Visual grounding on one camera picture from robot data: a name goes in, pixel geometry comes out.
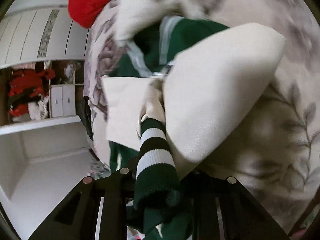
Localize white grey floral blanket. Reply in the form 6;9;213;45
85;0;319;239

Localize red clothes in wardrobe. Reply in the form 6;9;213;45
7;61;55;118

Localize white wardrobe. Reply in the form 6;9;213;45
1;0;99;239

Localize green white varsity jacket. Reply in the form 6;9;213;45
101;15;287;240

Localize white small drawer unit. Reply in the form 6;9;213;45
50;85;76;118

